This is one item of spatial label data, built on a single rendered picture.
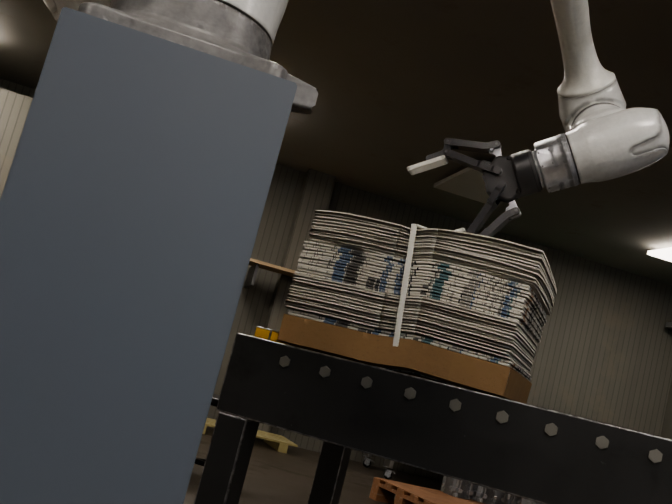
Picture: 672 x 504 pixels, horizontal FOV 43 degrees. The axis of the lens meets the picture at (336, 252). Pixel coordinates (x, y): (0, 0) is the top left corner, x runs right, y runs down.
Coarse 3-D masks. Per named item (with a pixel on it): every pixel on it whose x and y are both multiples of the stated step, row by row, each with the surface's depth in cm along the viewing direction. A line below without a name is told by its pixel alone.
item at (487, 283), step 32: (448, 256) 132; (480, 256) 130; (512, 256) 129; (544, 256) 130; (448, 288) 131; (480, 288) 129; (512, 288) 127; (544, 288) 139; (448, 320) 129; (480, 320) 128; (512, 320) 126; (544, 320) 150; (480, 352) 128; (512, 352) 127
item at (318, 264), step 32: (320, 224) 140; (352, 224) 138; (384, 224) 137; (320, 256) 139; (352, 256) 137; (384, 256) 135; (320, 288) 137; (352, 288) 135; (384, 288) 134; (320, 320) 136; (352, 320) 134; (320, 352) 137
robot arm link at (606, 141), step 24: (576, 120) 146; (600, 120) 139; (624, 120) 137; (648, 120) 136; (576, 144) 139; (600, 144) 137; (624, 144) 136; (648, 144) 136; (576, 168) 139; (600, 168) 138; (624, 168) 138
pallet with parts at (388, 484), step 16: (384, 480) 633; (448, 480) 653; (384, 496) 635; (400, 496) 603; (416, 496) 585; (432, 496) 607; (448, 496) 637; (464, 496) 648; (480, 496) 656; (496, 496) 664; (512, 496) 664
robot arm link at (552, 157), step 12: (540, 144) 142; (552, 144) 140; (564, 144) 139; (540, 156) 140; (552, 156) 140; (564, 156) 139; (540, 168) 140; (552, 168) 140; (564, 168) 139; (540, 180) 142; (552, 180) 140; (564, 180) 140; (576, 180) 141
